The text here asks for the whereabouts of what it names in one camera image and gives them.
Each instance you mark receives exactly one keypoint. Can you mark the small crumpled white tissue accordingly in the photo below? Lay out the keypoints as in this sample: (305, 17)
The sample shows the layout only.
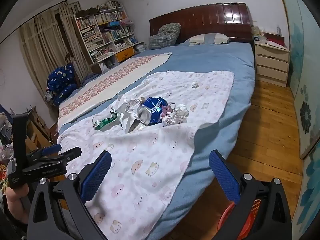
(195, 84)

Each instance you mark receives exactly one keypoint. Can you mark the white cartoon printed blanket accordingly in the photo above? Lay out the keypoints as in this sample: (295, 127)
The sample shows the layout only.
(150, 150)

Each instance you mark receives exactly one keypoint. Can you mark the person's left hand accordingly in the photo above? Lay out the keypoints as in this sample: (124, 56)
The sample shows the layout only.
(15, 205)

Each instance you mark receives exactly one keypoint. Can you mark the white plastic bag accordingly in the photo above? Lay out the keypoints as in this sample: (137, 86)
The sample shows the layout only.
(126, 120)

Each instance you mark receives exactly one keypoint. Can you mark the pile of mixed clutter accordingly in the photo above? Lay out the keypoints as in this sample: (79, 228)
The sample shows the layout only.
(5, 130)

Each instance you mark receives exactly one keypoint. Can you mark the white bookshelf with books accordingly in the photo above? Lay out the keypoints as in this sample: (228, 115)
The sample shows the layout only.
(105, 32)

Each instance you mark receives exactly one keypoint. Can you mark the beige curtain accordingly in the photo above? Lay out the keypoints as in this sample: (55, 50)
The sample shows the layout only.
(72, 40)
(42, 50)

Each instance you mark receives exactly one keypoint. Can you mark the white pink patterned mat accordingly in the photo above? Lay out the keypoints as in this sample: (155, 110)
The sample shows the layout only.
(120, 72)

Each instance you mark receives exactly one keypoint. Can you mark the blue moon print clothing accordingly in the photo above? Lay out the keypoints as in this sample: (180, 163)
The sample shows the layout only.
(61, 82)

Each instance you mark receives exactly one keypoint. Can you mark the crushed blue can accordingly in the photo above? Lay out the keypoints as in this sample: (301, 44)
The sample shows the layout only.
(153, 110)

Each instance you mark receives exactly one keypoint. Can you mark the grey checkered pillow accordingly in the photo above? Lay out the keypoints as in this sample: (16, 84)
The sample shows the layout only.
(165, 36)

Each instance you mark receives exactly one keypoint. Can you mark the crumpled clear plastic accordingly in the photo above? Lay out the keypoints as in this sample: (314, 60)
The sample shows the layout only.
(172, 120)

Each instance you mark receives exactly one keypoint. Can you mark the black curtain rod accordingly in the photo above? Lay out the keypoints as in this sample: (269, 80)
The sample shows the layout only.
(50, 7)

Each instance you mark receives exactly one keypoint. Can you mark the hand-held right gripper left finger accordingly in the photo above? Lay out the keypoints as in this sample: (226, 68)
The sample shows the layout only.
(96, 177)

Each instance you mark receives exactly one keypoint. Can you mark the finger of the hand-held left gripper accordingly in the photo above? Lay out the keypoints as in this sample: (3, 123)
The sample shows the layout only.
(71, 153)
(52, 149)

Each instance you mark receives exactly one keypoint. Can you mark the cream nightstand with drawers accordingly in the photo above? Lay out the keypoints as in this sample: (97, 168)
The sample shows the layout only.
(271, 62)

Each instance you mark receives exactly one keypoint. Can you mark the green snack wrapper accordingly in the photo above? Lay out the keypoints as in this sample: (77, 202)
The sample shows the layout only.
(106, 123)

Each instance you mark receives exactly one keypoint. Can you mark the bed with blue sheet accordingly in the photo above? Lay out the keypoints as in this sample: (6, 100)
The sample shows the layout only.
(212, 60)

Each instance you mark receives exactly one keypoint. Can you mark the white cup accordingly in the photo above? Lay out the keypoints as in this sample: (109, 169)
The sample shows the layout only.
(263, 40)

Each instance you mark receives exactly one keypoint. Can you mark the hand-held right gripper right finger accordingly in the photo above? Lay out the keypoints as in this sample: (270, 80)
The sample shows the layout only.
(223, 177)

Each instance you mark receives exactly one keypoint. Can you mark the white and blue pillow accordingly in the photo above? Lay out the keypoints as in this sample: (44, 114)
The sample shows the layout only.
(207, 39)

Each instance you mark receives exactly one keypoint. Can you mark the red box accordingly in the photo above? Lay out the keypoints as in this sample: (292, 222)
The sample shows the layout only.
(275, 40)

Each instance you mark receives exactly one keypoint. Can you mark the dark wooden headboard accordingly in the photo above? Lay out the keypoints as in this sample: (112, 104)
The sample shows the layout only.
(212, 17)

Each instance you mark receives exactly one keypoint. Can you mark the brown cardboard box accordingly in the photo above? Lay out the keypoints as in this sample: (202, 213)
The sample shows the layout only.
(37, 130)

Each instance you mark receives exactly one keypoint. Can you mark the purple crumpled wrapper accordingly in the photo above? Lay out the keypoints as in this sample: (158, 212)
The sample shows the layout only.
(167, 109)

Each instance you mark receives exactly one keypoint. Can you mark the floral wardrobe door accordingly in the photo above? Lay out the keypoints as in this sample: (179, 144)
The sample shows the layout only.
(305, 80)

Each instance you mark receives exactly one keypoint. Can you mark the red plastic basket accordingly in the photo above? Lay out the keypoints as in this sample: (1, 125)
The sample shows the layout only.
(253, 212)

